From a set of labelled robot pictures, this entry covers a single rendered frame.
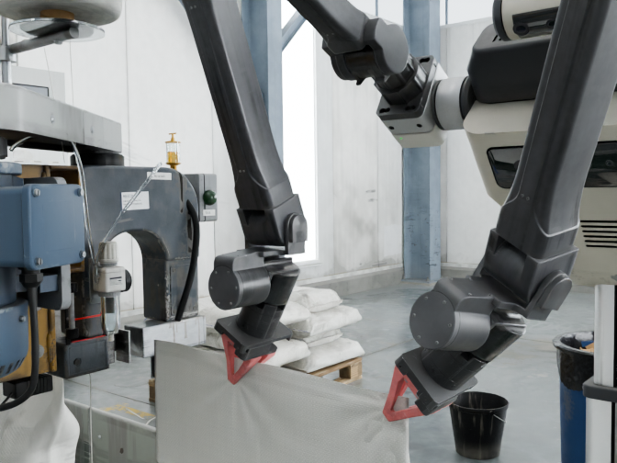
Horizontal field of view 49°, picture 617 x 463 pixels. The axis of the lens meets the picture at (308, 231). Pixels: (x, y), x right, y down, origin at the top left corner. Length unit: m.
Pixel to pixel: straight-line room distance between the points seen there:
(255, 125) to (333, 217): 7.48
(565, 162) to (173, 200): 0.76
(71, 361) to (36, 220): 0.40
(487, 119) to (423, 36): 8.76
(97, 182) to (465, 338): 0.67
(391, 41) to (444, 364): 0.54
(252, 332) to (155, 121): 5.51
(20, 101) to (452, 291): 0.52
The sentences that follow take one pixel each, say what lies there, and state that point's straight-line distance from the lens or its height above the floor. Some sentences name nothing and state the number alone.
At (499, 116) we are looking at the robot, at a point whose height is 1.41.
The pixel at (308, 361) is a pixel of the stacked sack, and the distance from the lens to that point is 4.32.
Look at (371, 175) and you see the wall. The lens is 9.01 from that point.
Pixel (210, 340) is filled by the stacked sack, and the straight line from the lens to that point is 4.02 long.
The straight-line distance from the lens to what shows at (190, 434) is 1.14.
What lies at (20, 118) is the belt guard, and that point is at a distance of 0.84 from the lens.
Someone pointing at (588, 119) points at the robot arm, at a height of 1.35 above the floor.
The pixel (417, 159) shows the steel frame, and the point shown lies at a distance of 9.71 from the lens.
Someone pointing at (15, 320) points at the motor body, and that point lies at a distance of 0.85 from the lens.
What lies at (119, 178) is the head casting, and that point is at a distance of 1.15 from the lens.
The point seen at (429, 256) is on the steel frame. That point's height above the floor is 0.38.
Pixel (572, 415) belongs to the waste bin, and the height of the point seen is 0.37.
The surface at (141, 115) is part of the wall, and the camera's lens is 6.30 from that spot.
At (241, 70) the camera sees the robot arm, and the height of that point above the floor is 1.44.
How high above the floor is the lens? 1.29
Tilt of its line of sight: 3 degrees down
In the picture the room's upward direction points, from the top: 1 degrees counter-clockwise
